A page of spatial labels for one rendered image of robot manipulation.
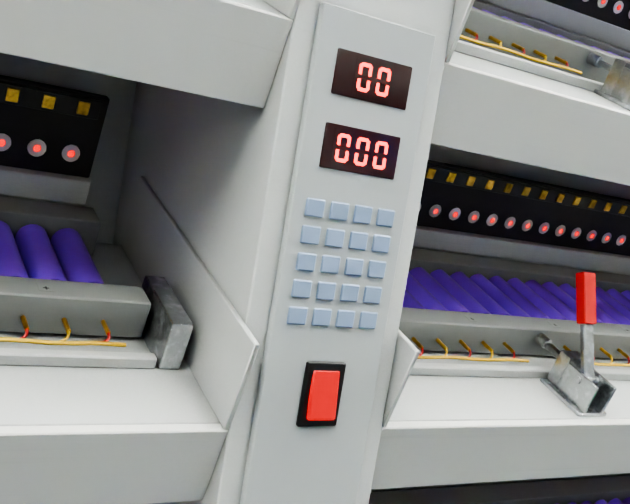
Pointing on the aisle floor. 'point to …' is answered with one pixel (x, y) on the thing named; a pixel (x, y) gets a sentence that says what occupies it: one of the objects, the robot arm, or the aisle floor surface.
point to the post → (263, 198)
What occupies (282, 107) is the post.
